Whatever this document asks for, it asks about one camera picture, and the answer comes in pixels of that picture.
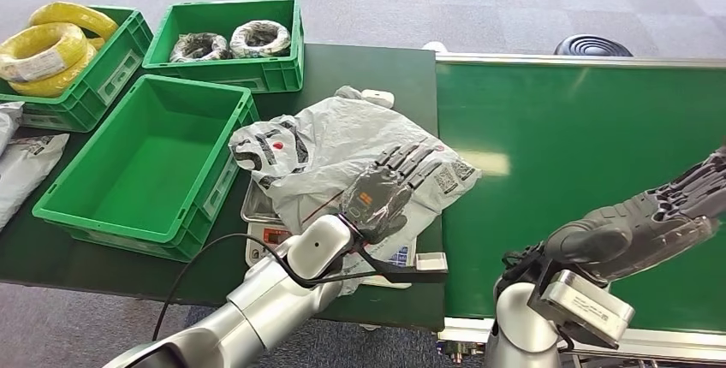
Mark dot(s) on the small white round object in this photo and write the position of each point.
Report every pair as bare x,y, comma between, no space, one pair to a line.
435,46

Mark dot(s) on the green conveyor belt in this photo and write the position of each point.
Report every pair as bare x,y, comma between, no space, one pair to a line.
567,127

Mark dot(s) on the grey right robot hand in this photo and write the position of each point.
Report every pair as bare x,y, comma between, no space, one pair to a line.
641,235

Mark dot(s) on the small white plastic device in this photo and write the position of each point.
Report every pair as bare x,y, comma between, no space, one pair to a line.
381,97

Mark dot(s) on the small white poly mailer bag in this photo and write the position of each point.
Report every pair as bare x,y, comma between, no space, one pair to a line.
8,123

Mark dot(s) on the black ribbed round object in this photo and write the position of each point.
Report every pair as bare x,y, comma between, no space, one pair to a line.
592,47

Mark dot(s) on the electronic weighing scale steel tray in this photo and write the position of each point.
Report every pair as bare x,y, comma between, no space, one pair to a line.
266,238

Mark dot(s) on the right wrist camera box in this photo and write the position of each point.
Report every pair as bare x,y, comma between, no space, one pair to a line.
587,303

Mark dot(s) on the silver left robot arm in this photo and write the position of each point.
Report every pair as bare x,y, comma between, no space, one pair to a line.
266,303

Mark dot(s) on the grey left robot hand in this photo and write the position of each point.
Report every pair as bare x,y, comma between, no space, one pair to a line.
377,201

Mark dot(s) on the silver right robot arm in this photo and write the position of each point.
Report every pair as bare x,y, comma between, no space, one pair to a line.
522,326

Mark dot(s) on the green crate with yellow coils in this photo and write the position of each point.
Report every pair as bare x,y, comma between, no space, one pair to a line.
113,79

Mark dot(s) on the large white poly mailer bag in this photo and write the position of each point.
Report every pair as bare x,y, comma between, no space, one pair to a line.
25,175

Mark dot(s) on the green crate with black coils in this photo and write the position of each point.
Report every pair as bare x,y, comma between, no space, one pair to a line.
227,76

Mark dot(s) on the white printed poly mailer package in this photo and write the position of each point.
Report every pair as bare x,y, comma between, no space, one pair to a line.
334,138

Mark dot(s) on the large empty green crate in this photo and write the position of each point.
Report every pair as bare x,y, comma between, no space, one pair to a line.
147,172

